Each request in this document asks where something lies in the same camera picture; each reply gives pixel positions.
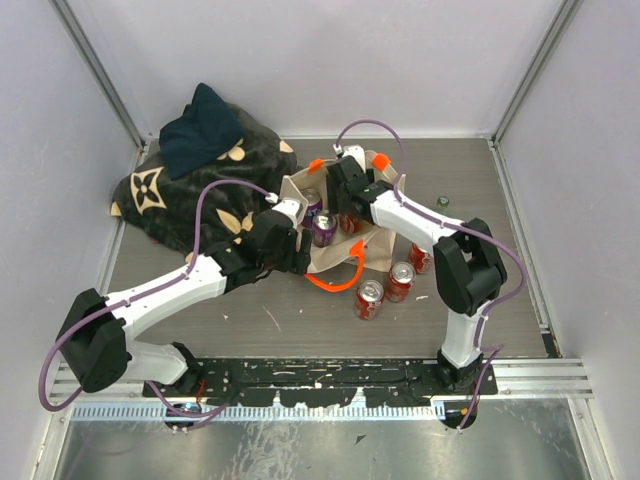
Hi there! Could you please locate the beige canvas tote bag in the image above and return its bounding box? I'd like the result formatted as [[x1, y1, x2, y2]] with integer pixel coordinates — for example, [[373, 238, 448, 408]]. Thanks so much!
[[280, 159, 396, 293]]

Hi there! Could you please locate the red cola can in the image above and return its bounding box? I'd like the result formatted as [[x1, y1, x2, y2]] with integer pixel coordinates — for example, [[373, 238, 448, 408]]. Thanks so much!
[[407, 243, 433, 274], [354, 280, 384, 320], [339, 213, 366, 235], [385, 262, 416, 303]]

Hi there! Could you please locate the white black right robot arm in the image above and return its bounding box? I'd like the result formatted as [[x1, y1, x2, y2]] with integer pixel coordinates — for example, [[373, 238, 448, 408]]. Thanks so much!
[[326, 155, 507, 394]]

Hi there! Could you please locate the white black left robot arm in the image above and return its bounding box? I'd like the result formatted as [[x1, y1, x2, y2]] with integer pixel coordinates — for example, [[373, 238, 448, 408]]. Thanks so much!
[[58, 198, 311, 396]]

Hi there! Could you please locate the dark floral plush blanket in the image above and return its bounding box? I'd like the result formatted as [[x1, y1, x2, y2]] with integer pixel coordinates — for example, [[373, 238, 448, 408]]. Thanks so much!
[[109, 102, 299, 261]]

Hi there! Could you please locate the navy blue cloth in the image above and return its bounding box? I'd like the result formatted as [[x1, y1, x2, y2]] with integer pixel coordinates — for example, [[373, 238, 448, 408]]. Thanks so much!
[[159, 83, 245, 180]]

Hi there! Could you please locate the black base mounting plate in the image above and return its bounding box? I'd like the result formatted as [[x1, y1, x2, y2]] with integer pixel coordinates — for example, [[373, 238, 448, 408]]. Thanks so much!
[[159, 358, 479, 408]]

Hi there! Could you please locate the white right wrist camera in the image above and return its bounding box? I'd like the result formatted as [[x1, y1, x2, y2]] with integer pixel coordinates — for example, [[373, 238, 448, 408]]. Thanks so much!
[[333, 144, 366, 171]]

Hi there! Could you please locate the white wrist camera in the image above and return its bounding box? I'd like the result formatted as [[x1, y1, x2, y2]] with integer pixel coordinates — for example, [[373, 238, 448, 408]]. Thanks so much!
[[265, 192, 304, 228], [333, 144, 366, 171]]

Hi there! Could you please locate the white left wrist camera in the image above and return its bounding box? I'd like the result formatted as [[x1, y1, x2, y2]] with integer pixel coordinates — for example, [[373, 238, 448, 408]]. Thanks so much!
[[265, 192, 304, 228]]

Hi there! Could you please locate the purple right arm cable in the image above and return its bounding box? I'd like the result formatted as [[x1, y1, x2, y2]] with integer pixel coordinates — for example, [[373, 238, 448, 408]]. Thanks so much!
[[334, 118, 527, 431]]

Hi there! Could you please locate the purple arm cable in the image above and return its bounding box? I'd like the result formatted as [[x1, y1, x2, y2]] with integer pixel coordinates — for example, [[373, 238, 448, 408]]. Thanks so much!
[[334, 118, 527, 431], [38, 179, 281, 432]]

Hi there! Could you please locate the aluminium cable duct rail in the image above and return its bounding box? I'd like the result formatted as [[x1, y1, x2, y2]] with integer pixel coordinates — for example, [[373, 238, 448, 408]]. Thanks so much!
[[71, 402, 445, 422]]

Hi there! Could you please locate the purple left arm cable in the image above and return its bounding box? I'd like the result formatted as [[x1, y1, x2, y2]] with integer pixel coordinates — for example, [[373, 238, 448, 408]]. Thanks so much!
[[38, 179, 281, 432]]

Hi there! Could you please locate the right aluminium frame post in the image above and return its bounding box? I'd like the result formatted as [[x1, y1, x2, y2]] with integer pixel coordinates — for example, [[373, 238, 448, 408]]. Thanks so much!
[[491, 0, 583, 145]]

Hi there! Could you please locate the aluminium frame post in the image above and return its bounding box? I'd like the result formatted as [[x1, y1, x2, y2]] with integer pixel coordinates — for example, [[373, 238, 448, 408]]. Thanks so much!
[[50, 0, 146, 148], [491, 0, 583, 145]]

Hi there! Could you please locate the left aluminium frame post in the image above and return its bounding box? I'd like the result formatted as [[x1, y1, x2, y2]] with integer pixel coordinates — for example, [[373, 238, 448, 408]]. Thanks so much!
[[50, 0, 146, 148]]

